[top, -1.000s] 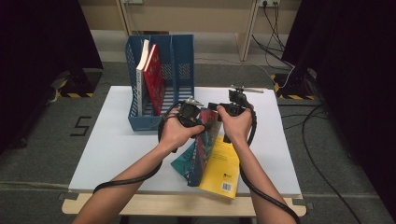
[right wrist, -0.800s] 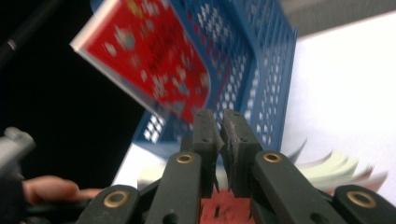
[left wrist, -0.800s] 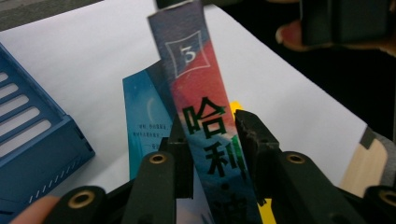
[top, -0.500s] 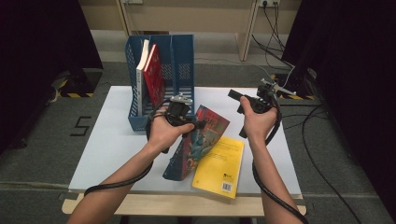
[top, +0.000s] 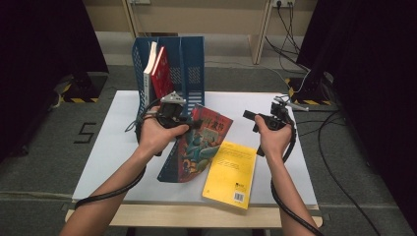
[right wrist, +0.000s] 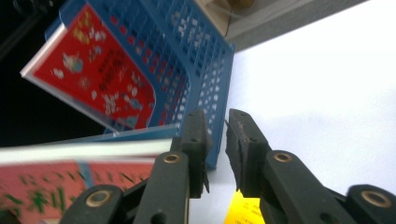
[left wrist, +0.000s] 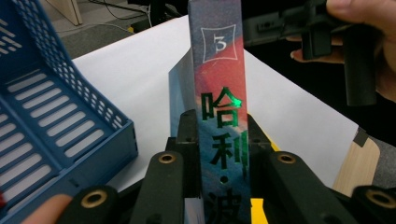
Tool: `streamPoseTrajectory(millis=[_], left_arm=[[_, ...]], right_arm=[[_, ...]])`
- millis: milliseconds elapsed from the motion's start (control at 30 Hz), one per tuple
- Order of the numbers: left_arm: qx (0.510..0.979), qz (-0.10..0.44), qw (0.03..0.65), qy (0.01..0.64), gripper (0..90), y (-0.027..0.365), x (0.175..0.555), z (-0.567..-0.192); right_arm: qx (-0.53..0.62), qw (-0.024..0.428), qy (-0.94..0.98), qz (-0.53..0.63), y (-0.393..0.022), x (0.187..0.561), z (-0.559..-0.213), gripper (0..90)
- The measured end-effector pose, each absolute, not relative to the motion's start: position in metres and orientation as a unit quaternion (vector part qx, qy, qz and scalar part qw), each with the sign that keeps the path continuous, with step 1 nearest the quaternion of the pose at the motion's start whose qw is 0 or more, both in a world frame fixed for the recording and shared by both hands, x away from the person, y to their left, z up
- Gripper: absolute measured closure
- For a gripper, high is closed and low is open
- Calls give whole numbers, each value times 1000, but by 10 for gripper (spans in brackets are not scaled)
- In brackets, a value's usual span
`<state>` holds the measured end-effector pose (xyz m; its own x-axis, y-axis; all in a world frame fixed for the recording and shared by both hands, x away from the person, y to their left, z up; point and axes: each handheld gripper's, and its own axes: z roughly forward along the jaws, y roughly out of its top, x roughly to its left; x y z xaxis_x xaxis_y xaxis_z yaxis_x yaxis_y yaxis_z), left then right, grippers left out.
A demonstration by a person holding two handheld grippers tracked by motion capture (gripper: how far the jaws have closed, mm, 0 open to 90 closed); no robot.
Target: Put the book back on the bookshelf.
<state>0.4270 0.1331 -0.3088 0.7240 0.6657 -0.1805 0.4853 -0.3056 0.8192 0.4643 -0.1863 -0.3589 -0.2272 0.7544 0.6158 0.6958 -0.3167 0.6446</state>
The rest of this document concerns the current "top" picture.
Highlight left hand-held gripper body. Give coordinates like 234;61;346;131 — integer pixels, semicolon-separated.
156;91;193;130

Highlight red hardcover book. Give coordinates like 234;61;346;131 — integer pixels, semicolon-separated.
150;46;176;101

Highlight white paperback book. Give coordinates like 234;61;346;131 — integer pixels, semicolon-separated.
143;41;158;116

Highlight black socket cables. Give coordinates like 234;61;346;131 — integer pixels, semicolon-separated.
265;2;311;73

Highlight dark blue illustrated paperback book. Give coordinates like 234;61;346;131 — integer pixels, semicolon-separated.
156;103;234;184

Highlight right hand-held gripper cable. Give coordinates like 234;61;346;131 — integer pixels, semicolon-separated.
269;107;325;236

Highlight left hand-held gripper cable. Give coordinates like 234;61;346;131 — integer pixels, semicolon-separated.
74;97;162;210

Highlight person's right hand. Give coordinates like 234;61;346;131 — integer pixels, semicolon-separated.
255;115;295;161

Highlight black curtain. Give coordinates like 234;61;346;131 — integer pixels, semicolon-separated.
296;0;417;227
0;0;109;163

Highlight white floor cable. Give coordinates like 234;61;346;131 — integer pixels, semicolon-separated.
205;59;312;94

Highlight black floor cable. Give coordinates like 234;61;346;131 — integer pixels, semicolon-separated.
292;109;383;236

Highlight person's left hand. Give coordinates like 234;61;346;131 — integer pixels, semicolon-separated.
137;106;191;157

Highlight hazard-striped stand base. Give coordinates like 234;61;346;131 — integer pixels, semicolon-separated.
53;72;109;104
284;70;333;106

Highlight beige wooden desk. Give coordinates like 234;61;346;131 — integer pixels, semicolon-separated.
82;0;318;66

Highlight yellow paperback book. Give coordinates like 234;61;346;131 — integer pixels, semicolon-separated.
202;141;259;210

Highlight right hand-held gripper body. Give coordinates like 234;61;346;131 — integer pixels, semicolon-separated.
262;95;309;131

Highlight light wooden table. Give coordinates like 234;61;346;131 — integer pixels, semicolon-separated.
64;202;324;229

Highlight blue plastic file rack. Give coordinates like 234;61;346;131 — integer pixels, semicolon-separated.
131;35;207;134

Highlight hand-held gripper cable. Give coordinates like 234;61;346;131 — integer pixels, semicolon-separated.
74;97;162;210
269;107;325;236

